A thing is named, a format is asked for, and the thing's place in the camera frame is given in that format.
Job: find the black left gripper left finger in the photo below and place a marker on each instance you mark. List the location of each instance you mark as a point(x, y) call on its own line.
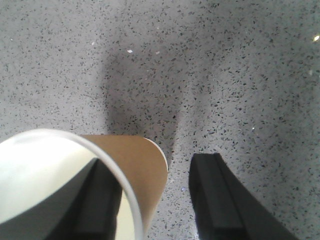
point(85, 208)

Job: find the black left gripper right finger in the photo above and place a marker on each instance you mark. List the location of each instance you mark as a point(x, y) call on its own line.
point(224, 209)

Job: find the brown paper cup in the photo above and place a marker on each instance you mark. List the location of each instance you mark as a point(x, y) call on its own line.
point(56, 185)

